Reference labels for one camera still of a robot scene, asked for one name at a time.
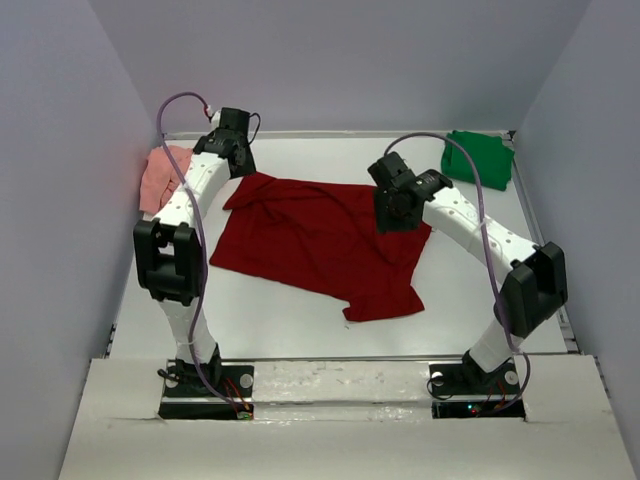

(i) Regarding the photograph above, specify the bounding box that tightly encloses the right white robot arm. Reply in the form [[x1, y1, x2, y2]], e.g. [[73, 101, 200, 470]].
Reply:
[[368, 152, 568, 392]]

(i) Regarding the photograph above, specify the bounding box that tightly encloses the dark red t shirt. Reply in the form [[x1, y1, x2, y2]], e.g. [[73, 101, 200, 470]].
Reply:
[[209, 173, 432, 322]]

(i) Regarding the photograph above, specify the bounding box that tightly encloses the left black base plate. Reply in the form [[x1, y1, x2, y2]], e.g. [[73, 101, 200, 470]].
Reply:
[[157, 360, 255, 421]]

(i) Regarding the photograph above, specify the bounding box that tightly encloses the folded green t shirt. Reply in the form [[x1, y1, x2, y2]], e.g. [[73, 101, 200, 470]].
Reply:
[[440, 130, 514, 191]]

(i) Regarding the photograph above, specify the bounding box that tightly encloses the pink t shirt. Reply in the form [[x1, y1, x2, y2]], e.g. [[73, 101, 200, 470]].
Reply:
[[139, 147, 180, 215]]

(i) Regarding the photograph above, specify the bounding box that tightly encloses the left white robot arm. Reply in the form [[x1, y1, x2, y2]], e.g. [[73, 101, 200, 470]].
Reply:
[[133, 107, 259, 399]]

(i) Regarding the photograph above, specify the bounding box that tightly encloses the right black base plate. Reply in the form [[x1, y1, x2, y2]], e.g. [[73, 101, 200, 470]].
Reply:
[[426, 361, 526, 420]]

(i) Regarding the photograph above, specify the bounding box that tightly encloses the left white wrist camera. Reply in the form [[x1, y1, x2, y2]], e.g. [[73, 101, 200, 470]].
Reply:
[[203, 105, 221, 131]]

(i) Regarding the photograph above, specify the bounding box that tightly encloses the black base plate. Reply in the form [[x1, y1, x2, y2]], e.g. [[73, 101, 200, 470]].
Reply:
[[426, 361, 526, 420], [157, 360, 255, 421]]

